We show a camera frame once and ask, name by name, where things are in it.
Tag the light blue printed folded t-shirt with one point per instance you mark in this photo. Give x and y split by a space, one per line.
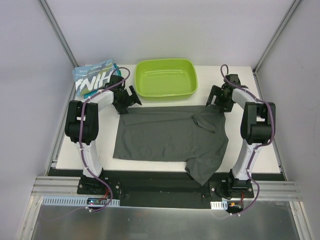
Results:
93 76

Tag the aluminium frame post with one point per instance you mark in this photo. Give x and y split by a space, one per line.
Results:
57 31
276 35

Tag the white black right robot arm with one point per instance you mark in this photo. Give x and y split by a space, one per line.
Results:
257 127

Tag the right aluminium frame post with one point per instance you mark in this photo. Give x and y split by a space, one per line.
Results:
276 35

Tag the left aluminium frame post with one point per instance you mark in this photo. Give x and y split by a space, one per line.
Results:
57 31

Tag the right white slotted cable duct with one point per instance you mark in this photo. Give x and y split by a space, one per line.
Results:
219 205

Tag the white slotted cable duct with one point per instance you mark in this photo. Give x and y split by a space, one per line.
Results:
219 205
74 201

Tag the lime green plastic tub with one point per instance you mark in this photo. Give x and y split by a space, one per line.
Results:
167 79

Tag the aluminium front rail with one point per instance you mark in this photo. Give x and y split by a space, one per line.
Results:
66 185

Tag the left white slotted cable duct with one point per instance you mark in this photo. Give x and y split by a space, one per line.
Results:
74 201

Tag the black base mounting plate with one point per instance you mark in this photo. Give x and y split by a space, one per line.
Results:
175 190

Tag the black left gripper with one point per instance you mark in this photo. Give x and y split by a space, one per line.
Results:
127 98

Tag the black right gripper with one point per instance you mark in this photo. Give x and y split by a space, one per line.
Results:
219 97

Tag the teal folded t-shirt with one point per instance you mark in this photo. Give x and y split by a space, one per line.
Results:
87 94

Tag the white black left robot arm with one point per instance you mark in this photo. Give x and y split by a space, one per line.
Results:
82 123

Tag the dark grey t-shirt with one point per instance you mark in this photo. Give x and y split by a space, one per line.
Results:
192 134

